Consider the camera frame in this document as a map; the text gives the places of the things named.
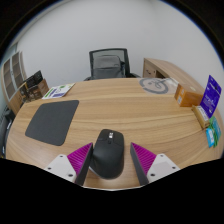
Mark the small blue box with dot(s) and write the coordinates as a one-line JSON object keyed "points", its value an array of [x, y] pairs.
{"points": [[210, 137]]}

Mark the wooden shelf unit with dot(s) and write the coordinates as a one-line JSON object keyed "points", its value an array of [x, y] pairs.
{"points": [[11, 80]]}

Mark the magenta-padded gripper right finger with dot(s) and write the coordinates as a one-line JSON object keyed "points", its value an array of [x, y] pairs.
{"points": [[145, 159]]}

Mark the green box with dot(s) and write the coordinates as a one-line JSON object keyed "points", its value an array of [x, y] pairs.
{"points": [[216, 131]]}

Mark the black mesh office chair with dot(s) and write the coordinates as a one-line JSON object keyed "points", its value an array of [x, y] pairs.
{"points": [[125, 61]]}

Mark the wooden side desk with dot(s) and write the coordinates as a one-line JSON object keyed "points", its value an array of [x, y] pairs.
{"points": [[166, 68]]}

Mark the grey backpack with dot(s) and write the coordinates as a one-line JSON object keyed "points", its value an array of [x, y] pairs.
{"points": [[107, 66]]}

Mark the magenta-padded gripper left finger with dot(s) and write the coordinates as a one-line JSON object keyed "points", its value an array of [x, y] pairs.
{"points": [[80, 160]]}

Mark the small yellow box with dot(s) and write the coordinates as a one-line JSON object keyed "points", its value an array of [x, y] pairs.
{"points": [[201, 116]]}

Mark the small brown cardboard box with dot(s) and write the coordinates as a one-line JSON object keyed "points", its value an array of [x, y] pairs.
{"points": [[23, 92]]}

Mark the white sticker sheet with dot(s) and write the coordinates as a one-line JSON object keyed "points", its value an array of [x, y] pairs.
{"points": [[58, 91]]}

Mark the orange-brown box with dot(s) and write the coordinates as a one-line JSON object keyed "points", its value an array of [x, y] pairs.
{"points": [[189, 96]]}

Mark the large brown cardboard box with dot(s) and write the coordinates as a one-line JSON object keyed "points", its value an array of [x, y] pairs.
{"points": [[39, 90]]}

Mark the black computer mouse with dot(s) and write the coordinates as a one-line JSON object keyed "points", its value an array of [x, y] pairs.
{"points": [[107, 155]]}

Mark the dark grey mouse pad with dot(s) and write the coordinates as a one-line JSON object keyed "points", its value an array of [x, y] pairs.
{"points": [[51, 121]]}

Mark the black padded office chair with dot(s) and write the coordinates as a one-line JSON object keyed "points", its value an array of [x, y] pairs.
{"points": [[5, 133]]}

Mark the black box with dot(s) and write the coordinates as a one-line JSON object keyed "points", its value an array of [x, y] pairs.
{"points": [[34, 79]]}

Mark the purple card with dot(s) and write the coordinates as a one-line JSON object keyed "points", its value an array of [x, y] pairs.
{"points": [[212, 96]]}

